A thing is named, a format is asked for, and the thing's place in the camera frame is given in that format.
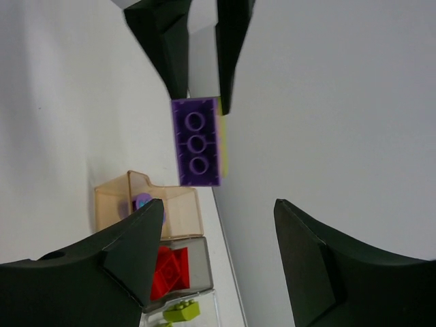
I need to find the lime square lego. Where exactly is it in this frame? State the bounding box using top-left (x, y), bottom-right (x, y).
top-left (163, 300), bottom-right (200, 323)

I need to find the lime purple lego stack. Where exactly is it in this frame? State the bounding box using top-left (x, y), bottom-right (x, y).
top-left (217, 97), bottom-right (228, 178)

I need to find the clear transparent container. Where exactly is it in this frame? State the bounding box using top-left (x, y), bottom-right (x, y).
top-left (139, 290), bottom-right (222, 327)

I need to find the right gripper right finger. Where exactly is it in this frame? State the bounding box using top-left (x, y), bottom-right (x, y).
top-left (274, 199), bottom-right (435, 326)

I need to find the dark grey transparent container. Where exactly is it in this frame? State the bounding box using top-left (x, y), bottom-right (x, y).
top-left (142, 236), bottom-right (214, 313)

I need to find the red flower lego brick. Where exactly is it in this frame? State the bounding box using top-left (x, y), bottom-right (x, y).
top-left (150, 246), bottom-right (190, 301)

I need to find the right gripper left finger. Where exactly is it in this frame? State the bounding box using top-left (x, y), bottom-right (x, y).
top-left (1, 199), bottom-right (164, 326)

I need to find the purple butterfly wing brick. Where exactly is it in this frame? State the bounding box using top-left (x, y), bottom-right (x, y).
top-left (171, 97), bottom-right (222, 187)

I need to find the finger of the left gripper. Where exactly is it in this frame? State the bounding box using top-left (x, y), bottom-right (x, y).
top-left (123, 1), bottom-right (191, 99)
top-left (215, 0), bottom-right (255, 115)

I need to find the orange transparent container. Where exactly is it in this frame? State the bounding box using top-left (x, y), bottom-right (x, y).
top-left (95, 170), bottom-right (204, 240)

